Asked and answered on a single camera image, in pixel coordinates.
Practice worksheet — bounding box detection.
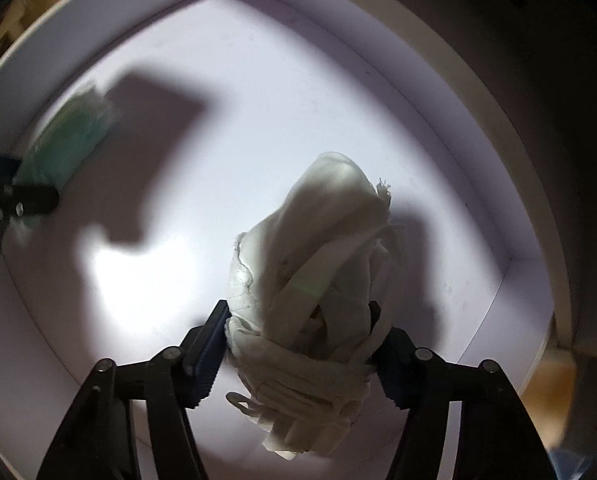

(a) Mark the white cloth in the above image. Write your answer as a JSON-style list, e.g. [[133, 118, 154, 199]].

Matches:
[[226, 152, 403, 460]]

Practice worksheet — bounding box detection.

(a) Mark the white bed drawer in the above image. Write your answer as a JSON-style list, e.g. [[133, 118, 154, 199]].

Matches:
[[0, 0, 569, 479]]

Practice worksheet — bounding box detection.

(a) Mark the teal cloth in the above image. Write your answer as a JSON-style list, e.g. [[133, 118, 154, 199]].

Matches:
[[13, 86, 120, 211]]

